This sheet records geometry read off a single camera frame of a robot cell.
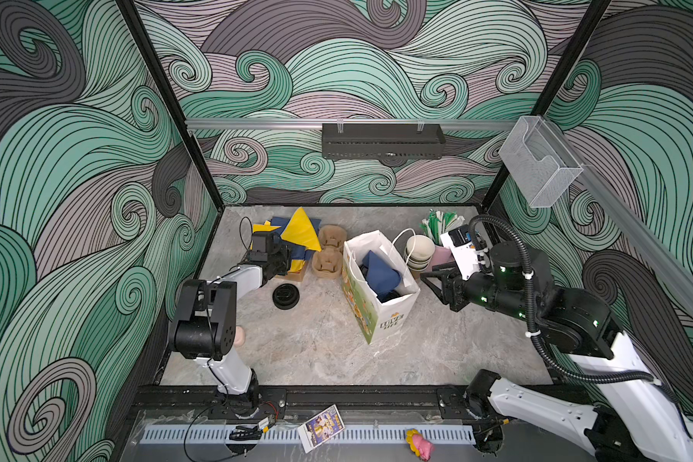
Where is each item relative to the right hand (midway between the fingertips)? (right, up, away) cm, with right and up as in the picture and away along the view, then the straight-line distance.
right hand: (429, 274), depth 58 cm
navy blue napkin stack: (-28, +11, +51) cm, 59 cm away
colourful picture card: (-23, -39, +10) cm, 47 cm away
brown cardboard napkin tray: (-35, -7, +37) cm, 51 cm away
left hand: (-34, +4, +38) cm, 51 cm away
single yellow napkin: (-33, +9, +44) cm, 56 cm away
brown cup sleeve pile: (-23, -3, +39) cm, 46 cm away
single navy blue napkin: (-8, -4, +16) cm, 18 cm away
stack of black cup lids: (-36, -13, +33) cm, 50 cm away
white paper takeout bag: (-9, -12, +10) cm, 18 cm away
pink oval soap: (-48, -23, +25) cm, 59 cm away
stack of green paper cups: (+6, 0, +28) cm, 29 cm away
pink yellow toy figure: (0, -41, +7) cm, 42 cm away
